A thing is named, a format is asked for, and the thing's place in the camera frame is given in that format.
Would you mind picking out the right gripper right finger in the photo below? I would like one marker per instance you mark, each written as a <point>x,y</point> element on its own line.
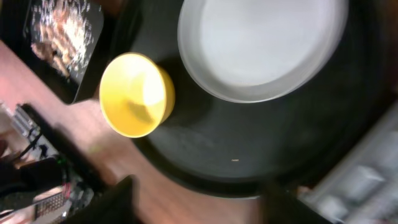
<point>280,207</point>

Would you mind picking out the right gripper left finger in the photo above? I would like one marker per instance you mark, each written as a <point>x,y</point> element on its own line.
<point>115,206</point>

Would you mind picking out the yellow bowl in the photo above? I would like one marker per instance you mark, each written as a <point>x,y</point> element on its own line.
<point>135,95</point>

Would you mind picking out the food scraps and rice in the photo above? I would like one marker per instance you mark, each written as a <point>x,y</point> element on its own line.
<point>61,34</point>

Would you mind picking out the grey dishwasher rack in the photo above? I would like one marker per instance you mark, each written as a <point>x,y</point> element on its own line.
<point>362,188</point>

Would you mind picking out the round black serving tray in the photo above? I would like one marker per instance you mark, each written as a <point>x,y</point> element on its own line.
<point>227,149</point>

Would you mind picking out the electronics clutter beside table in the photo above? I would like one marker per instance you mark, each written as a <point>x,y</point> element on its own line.
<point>44,179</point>

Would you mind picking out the grey round plate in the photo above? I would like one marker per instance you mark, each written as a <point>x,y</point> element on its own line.
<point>249,51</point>

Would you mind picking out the black rectangular tray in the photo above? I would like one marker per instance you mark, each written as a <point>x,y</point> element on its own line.
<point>15,33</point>

